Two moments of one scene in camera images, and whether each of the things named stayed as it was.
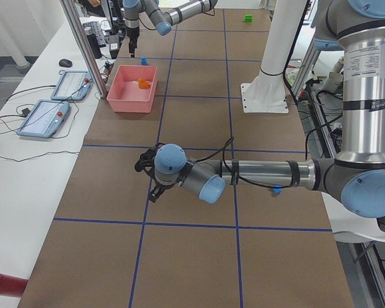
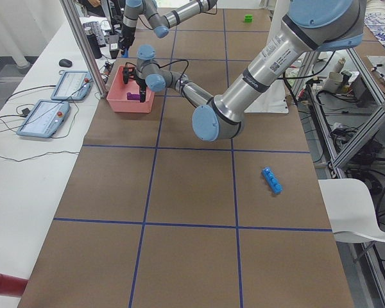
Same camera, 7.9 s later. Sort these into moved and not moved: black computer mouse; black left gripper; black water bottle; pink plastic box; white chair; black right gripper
Moved: black left gripper; black right gripper
Not moved: black computer mouse; black water bottle; white chair; pink plastic box
